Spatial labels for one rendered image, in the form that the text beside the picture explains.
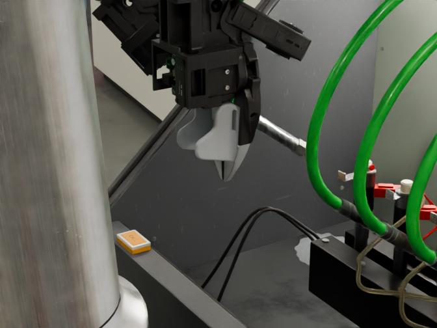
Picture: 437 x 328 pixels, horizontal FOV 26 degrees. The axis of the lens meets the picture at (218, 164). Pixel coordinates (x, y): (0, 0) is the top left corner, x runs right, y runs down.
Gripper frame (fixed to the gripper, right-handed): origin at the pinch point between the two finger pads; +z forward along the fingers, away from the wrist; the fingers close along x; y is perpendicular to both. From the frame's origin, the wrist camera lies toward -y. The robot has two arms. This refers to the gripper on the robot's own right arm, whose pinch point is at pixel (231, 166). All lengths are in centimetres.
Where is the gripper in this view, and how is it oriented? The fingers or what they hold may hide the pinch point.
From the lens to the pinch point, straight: 98.7
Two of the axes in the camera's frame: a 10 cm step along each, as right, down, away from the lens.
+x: 5.3, 3.2, -7.8
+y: -8.5, 2.0, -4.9
